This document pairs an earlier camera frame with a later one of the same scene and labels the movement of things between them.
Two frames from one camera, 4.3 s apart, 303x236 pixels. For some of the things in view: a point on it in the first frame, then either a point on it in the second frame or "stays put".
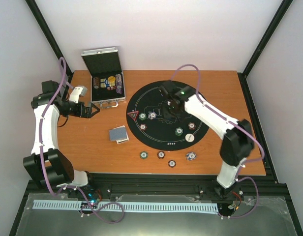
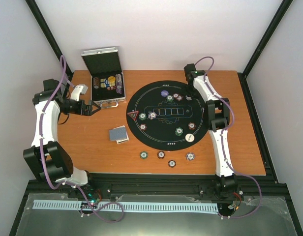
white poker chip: x=191 y=156 stays put
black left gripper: x=88 y=110 stays put
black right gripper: x=166 y=114 to x=196 y=95
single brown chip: x=171 y=163 stays put
